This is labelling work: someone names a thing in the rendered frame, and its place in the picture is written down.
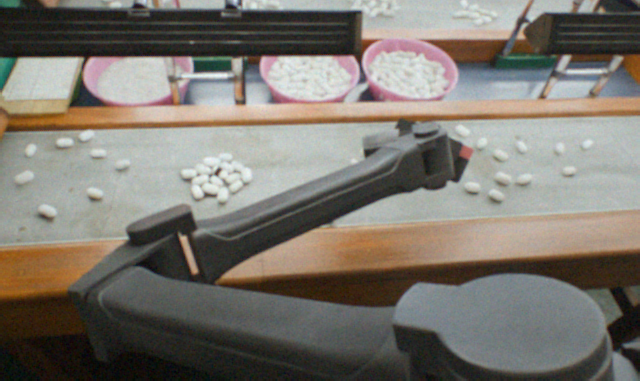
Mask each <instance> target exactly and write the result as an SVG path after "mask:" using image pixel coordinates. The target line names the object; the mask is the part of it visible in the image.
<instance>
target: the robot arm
mask: <svg viewBox="0 0 640 381"><path fill-rule="evenodd" d="M362 144H363V154H364V158H365V159H364V160H362V161H360V162H357V163H355V164H353V165H349V166H347V167H344V168H341V169H339V170H336V171H334V172H331V173H328V175H325V176H323V177H320V178H318V179H315V180H313V181H310V182H306V183H304V184H301V185H299V186H296V187H294V188H291V189H289V190H285V191H283V192H280V193H278V194H275V195H272V197H270V198H267V199H264V200H261V201H259V202H256V203H254V204H251V205H249V206H246V207H244V208H240V209H237V210H235V211H232V212H229V213H226V214H223V215H218V216H214V218H209V219H204V220H195V216H194V213H193V210H192V207H191V205H189V204H186V203H182V204H180V205H176V206H173V207H170V208H168V209H165V210H162V211H160V212H157V213H153V214H150V215H148V216H145V217H142V219H140V220H137V221H135V222H132V223H129V225H128V226H127V227H126V228H125V231H126V233H127V236H128V239H127V241H126V242H124V243H123V244H122V245H120V246H118V247H117V248H116V249H115V250H114V251H112V252H111V253H109V254H108V255H106V256H105V257H104V258H103V259H102V260H100V261H99V263H98V264H97V265H96V266H94V267H93V268H92V269H91V270H89V271H87V272H86V273H85V274H84V275H82V276H81V277H80V278H79V279H78V280H76V281H75V282H74V283H73V285H71V286H70V287H69V288H68V289H67V291H68V293H69V296H70V297H71V298H72V299H73V302H74V304H75V307H76V309H77V312H78V314H79V316H80V319H81V320H82V321H84V322H85V323H86V326H85V331H86V333H88V336H89V338H90V340H91V343H92V345H93V347H94V349H95V351H94V353H95V356H96V358H97V359H98V360H101V361H104V362H107V363H110V362H112V361H113V360H115V359H116V358H117V357H118V356H120V355H121V354H122V353H124V352H137V353H143V354H147V355H151V356H155V357H159V358H162V359H165V360H169V361H172V362H175V363H180V364H183V365H186V366H190V367H193V368H196V369H201V370H204V371H205V372H207V373H211V374H214V375H217V376H222V377H225V378H228V379H232V380H235V381H640V342H639V343H630V344H621V352H622V356H621V355H618V354H616V353H614V352H612V343H611V339H610V336H609V334H608V332H607V330H606V322H605V316H604V314H603V312H602V310H601V309H600V306H599V305H598V304H596V303H595V301H594V300H593V299H592V298H590V297H589V296H588V295H587V294H585V293H584V292H582V291H581V290H579V289H578V288H576V287H572V286H570V285H568V283H566V282H563V281H560V280H557V279H554V278H548V277H544V276H539V275H530V274H501V275H493V276H488V277H483V278H478V279H475V280H472V281H470V282H467V284H465V285H463V286H459V287H455V286H445V285H435V284H425V282H417V284H416V285H414V286H413V287H412V288H410V289H409V290H408V291H407V292H406V293H405V294H404V295H403V297H402V298H401V299H400V301H399V302H398V304H397V307H391V308H364V307H350V306H342V304H336V303H328V302H321V301H314V300H307V299H300V298H293V297H285V296H279V295H272V294H264V293H257V292H251V291H244V290H236V289H229V288H223V287H218V286H217V282H216V280H218V279H219V278H220V277H222V276H223V275H224V274H226V273H227V272H229V271H230V270H231V269H233V268H235V267H236V266H238V265H239V264H241V263H244V262H246V260H247V259H249V258H251V257H253V256H255V255H257V254H260V253H262V252H264V251H267V250H270V249H272V248H274V247H276V246H279V245H281V244H283V243H285V242H289V241H291V240H293V238H295V237H298V236H300V235H302V234H304V233H307V232H310V231H312V230H314V229H317V228H319V227H321V226H323V225H326V224H328V223H331V222H333V221H336V220H338V219H340V217H342V216H345V215H347V214H349V213H351V212H355V211H357V210H359V209H361V208H364V207H366V206H368V205H370V204H373V203H376V202H378V201H380V200H383V199H386V198H389V197H392V195H397V194H401V193H411V192H413V191H415V190H419V189H421V188H424V189H426V190H439V189H443V188H445V187H446V186H447V182H448V181H451V182H453V183H456V184H457V183H459V181H460V179H461V177H463V175H464V172H465V169H466V167H467V165H468V163H469V161H470V159H471V157H472V154H473V151H474V149H473V148H472V147H470V146H467V145H465V144H464V143H463V142H460V141H458V140H455V139H453V138H450V137H448V131H447V129H446V128H443V127H442V126H441V125H438V124H437V122H436V121H432V122H431V121H424V122H421V123H416V122H414V121H411V120H410V121H408V120H406V119H403V118H400V119H399V121H398V123H397V125H395V127H394V129H393V131H388V132H383V133H378V134H371V135H366V136H362ZM178 231H179V232H180V234H181V235H182V236H184V235H186V237H187V241H188V244H189V247H190V250H191V253H192V256H193V259H194V262H195V265H196V268H197V270H198V272H197V273H195V274H192V271H191V268H190V265H189V262H188V259H187V256H186V253H185V250H184V247H183V244H182V241H181V238H180V235H179V232H178Z"/></svg>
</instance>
